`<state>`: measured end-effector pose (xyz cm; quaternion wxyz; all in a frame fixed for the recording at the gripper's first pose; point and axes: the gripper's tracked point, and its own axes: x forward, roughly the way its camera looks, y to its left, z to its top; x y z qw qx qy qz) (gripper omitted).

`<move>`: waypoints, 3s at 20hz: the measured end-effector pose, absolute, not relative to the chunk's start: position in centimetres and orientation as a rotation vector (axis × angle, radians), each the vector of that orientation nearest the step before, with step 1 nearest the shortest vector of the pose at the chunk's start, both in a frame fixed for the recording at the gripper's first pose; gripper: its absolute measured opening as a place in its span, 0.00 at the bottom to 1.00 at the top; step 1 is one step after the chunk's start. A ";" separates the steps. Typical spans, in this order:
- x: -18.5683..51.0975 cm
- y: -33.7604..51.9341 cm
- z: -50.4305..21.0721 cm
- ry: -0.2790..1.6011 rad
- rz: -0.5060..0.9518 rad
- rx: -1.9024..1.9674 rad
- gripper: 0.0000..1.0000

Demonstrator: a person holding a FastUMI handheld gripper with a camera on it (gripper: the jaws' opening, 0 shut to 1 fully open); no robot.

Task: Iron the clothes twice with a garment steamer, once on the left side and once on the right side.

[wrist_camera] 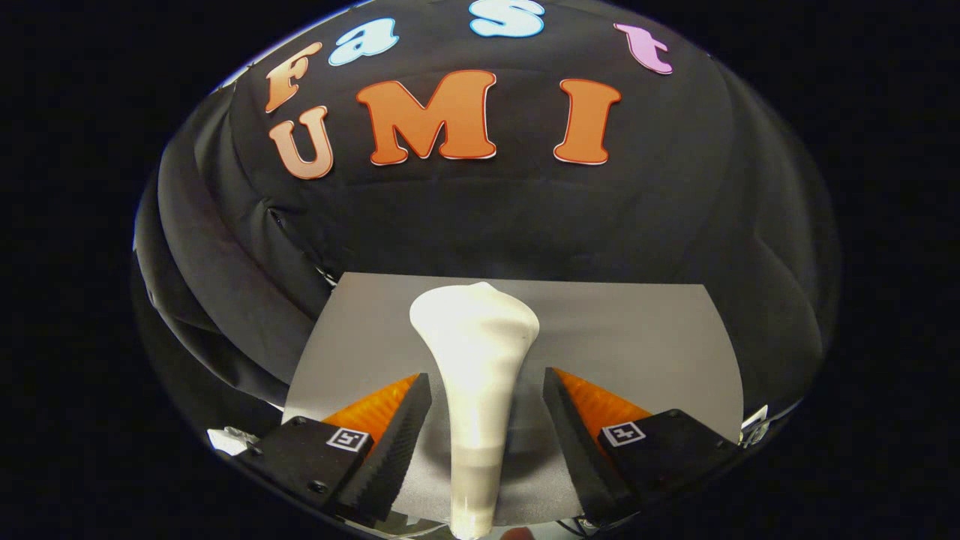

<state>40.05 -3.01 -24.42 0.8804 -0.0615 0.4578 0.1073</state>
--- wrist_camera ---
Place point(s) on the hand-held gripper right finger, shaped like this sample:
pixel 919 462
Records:
pixel 581 457

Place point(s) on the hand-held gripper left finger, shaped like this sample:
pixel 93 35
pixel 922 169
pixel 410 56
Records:
pixel 397 457

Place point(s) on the white garment steamer head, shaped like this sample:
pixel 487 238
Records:
pixel 476 352

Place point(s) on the grey cabinet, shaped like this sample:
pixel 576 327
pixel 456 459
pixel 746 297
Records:
pixel 637 337

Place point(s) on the white plastic bag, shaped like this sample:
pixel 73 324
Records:
pixel 229 441

